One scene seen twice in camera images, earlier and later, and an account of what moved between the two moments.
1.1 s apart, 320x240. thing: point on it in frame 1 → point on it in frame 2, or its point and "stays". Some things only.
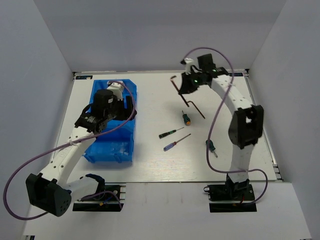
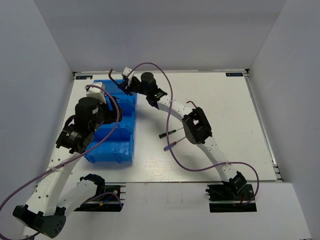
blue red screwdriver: [172, 144] stays
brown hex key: [171, 79] → [109, 75]
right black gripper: [185, 87] → [124, 85]
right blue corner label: [235, 74] stays
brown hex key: [189, 101] stays
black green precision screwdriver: [162, 135] stays
